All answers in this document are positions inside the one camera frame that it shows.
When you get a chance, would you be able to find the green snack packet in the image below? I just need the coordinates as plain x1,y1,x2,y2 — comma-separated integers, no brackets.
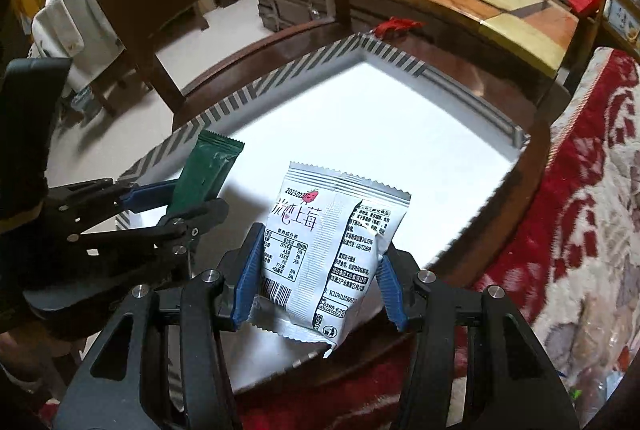
166,130,246,216

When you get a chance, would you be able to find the white towel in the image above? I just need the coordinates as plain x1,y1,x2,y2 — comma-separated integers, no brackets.
31,0,126,96

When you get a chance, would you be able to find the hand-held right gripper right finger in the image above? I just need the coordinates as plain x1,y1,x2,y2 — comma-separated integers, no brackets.
377,242,581,430

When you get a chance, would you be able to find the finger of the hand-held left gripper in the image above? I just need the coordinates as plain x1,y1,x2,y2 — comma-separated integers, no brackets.
47,177,181,232
66,197,231,260

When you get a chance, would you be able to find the striped rim storage box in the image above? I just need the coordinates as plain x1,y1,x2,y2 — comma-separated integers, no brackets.
115,32,531,411

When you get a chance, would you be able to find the round wooden table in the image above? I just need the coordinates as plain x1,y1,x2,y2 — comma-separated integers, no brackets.
170,17,566,398

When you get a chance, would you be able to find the white silver snack packet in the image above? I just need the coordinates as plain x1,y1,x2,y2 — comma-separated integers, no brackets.
248,161,412,358

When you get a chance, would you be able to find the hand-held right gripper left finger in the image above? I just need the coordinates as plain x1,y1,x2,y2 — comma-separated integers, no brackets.
52,222,266,430

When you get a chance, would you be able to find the floral red white blanket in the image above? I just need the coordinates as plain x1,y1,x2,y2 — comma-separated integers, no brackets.
235,47,640,430

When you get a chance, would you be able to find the red cloth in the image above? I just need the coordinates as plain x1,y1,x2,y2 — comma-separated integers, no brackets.
375,16,426,42

